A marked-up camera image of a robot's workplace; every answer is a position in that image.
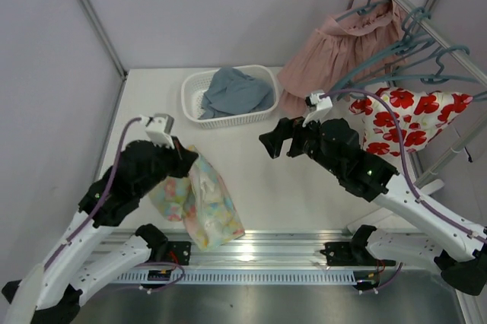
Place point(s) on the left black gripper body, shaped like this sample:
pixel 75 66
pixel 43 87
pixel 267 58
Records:
pixel 179 158

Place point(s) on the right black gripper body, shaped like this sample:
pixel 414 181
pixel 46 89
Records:
pixel 295 138

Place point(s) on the pastel floral skirt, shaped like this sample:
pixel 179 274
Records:
pixel 202 202

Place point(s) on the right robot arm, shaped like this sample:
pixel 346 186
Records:
pixel 450 246

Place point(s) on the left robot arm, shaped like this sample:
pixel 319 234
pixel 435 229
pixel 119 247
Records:
pixel 56 289

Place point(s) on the pink ruffled skirt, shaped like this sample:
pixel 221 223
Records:
pixel 341 44

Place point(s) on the red poppy skirt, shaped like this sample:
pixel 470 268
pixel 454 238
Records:
pixel 422 116

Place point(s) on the teal empty hanger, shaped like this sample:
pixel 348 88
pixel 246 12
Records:
pixel 414 48

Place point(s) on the blue grey cloth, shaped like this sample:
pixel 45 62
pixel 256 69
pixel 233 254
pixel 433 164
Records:
pixel 232 93

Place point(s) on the white plastic basket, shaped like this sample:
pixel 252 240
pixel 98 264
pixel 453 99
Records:
pixel 197 84

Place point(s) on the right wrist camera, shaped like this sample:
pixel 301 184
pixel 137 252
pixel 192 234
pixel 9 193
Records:
pixel 318 105

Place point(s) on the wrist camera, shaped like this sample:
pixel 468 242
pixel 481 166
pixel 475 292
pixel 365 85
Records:
pixel 158 129
pixel 318 105

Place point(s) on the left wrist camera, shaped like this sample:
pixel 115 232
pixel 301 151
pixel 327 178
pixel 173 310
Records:
pixel 158 129

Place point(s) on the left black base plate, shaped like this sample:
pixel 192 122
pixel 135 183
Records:
pixel 178 252

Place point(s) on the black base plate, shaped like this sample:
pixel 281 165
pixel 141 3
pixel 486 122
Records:
pixel 178 252
pixel 346 254

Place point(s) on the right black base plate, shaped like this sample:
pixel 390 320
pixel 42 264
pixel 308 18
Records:
pixel 346 254

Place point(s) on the aluminium mounting rail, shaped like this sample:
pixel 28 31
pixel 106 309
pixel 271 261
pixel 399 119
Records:
pixel 267 248

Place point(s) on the white slotted cable duct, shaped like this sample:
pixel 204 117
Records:
pixel 313 276

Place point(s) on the metal clothes rail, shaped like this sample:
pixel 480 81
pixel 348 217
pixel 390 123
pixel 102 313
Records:
pixel 426 20

